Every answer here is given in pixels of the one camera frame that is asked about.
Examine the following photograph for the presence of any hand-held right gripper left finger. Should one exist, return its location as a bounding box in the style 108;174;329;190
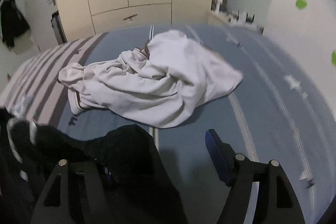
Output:
30;160;112;224

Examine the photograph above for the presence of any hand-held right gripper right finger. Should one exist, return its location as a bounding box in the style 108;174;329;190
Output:
205;129;305;224

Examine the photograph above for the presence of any black pants white stripe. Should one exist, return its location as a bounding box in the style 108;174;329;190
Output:
0;109;188;224

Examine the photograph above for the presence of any white long-sleeve top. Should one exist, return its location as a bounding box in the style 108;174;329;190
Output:
58;29;243;128

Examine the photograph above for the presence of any striped bed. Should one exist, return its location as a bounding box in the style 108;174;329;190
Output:
0;24;336;224

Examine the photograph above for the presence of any cream nightstand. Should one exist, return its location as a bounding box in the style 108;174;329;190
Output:
209;10;263;33

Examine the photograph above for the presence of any black and white charging dock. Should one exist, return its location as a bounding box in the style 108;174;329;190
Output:
228;11;256;26

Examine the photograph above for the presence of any white headboard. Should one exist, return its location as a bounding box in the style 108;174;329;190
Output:
264;0;336;135

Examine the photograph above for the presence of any black suitcase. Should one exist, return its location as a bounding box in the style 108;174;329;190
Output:
51;11;67;43

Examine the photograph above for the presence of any white door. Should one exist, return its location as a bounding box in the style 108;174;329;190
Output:
22;0;62;46

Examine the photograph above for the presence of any black hanging jacket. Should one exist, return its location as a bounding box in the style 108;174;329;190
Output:
0;0;30;47

